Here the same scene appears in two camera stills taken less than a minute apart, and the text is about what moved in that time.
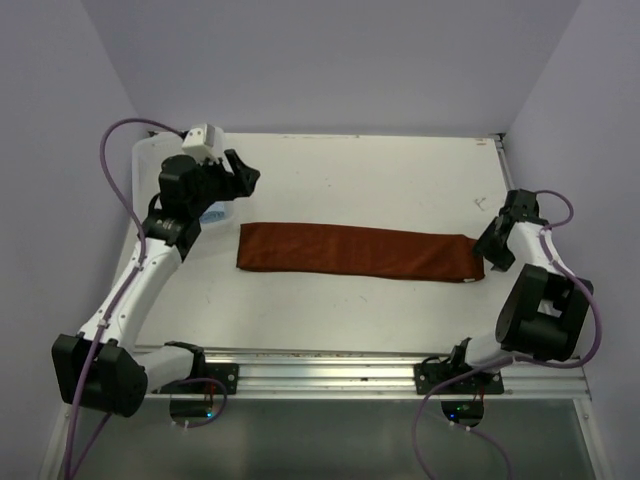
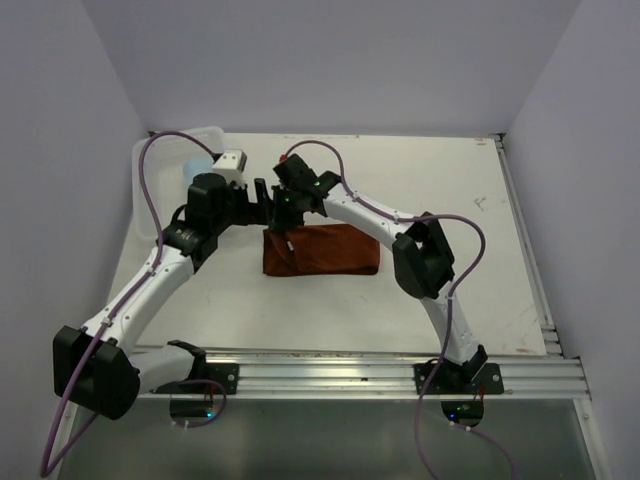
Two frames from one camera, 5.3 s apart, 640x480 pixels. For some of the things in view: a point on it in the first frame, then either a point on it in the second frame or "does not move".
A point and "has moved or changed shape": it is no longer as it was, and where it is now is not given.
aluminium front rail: x=365 y=376 does not move
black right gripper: x=501 y=262 -> x=281 y=222
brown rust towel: x=358 y=251 has moved or changed shape
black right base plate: x=427 y=376 does not move
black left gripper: x=239 y=183 -> x=253 y=212
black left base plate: x=225 y=372 does not move
